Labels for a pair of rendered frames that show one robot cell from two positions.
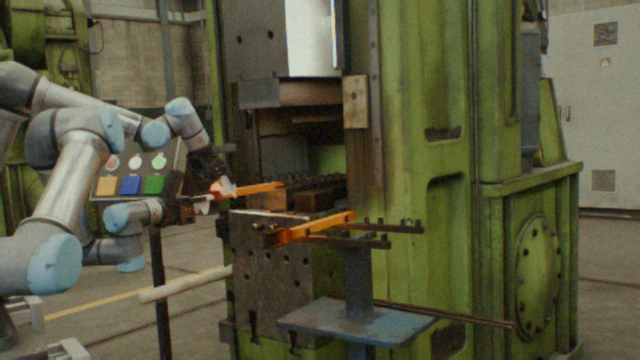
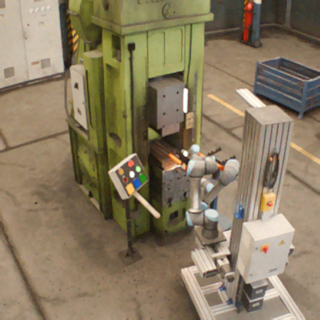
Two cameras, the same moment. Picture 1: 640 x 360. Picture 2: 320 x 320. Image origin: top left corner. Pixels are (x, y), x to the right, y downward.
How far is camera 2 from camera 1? 4.35 m
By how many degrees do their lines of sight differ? 72
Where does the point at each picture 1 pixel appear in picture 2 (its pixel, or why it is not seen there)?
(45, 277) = not seen: hidden behind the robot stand
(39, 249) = not seen: hidden behind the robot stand
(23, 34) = not seen: outside the picture
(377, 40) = (196, 101)
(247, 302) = (168, 196)
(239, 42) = (163, 114)
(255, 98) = (169, 131)
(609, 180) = (11, 71)
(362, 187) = (188, 143)
